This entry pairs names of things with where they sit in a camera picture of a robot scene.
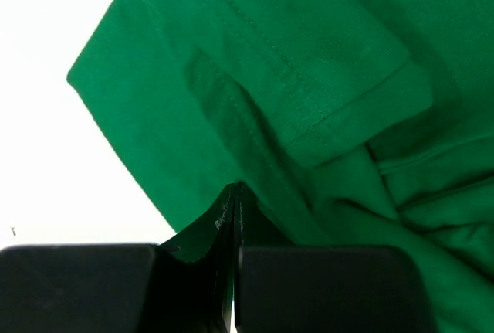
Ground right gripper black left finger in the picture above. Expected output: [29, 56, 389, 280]
[157, 184, 235, 332]

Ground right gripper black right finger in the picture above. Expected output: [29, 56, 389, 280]
[234, 182, 297, 332]

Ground green t shirt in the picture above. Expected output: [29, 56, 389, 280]
[67, 0, 493, 332]

